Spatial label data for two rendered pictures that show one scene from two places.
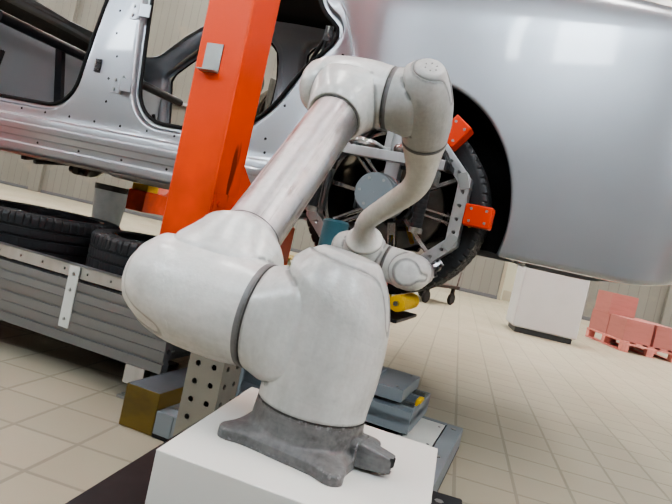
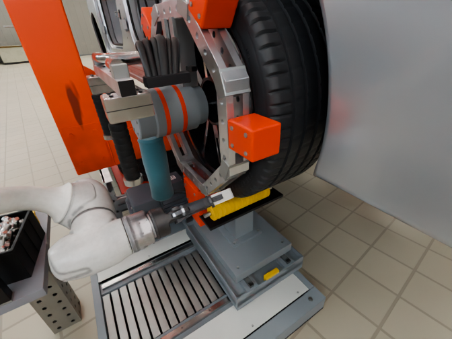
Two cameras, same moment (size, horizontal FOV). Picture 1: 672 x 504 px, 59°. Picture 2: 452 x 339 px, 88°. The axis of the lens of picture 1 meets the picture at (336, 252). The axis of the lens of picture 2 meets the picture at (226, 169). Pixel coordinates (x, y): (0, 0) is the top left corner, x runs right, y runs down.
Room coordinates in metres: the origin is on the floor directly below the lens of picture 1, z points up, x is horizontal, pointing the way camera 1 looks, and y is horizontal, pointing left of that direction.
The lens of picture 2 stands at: (1.57, -0.69, 1.05)
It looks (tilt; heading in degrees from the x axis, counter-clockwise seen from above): 30 degrees down; 41
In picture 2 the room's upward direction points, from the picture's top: 3 degrees counter-clockwise
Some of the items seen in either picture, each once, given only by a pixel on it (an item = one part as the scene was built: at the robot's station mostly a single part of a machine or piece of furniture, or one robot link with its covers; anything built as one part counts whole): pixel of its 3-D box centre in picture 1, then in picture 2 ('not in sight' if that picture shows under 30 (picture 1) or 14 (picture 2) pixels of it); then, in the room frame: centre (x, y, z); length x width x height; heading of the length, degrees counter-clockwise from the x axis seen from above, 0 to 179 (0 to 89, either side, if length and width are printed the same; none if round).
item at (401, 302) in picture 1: (404, 302); (239, 200); (2.12, -0.28, 0.51); 0.29 x 0.06 x 0.06; 161
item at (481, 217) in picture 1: (478, 217); (253, 136); (1.97, -0.43, 0.85); 0.09 x 0.08 x 0.07; 71
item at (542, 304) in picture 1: (552, 277); not in sight; (7.32, -2.65, 0.72); 0.81 x 0.67 x 1.45; 78
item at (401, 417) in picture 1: (355, 392); (239, 243); (2.23, -0.19, 0.13); 0.50 x 0.36 x 0.10; 71
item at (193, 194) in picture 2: not in sight; (210, 196); (2.10, -0.14, 0.48); 0.16 x 0.12 x 0.17; 161
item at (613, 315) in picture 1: (634, 323); not in sight; (8.16, -4.18, 0.35); 1.23 x 0.94 x 0.71; 169
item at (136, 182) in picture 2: (420, 207); (125, 152); (1.79, -0.22, 0.83); 0.04 x 0.04 x 0.16
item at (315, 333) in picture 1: (325, 326); not in sight; (0.83, -0.01, 0.57); 0.18 x 0.16 x 0.22; 75
